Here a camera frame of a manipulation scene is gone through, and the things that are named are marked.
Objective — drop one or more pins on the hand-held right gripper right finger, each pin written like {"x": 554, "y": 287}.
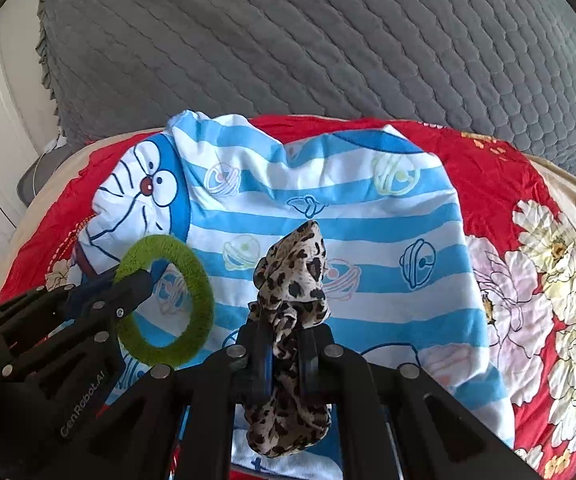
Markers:
{"x": 311, "y": 360}

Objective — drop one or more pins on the white charger plug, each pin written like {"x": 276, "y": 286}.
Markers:
{"x": 54, "y": 144}

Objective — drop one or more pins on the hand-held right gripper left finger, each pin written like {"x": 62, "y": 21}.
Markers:
{"x": 267, "y": 366}

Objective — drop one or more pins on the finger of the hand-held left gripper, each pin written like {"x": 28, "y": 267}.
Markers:
{"x": 43, "y": 305}
{"x": 128, "y": 292}

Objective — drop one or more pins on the grey padded stool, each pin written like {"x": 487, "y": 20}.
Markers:
{"x": 38, "y": 175}

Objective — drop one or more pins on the red floral blanket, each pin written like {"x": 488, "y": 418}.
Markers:
{"x": 493, "y": 175}

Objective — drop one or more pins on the blue striped cartoon cloth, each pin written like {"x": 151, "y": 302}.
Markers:
{"x": 368, "y": 210}

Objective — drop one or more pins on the leopard print scrunchie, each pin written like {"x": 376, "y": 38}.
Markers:
{"x": 293, "y": 270}

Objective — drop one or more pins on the grey quilted cover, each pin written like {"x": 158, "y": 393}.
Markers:
{"x": 318, "y": 35}

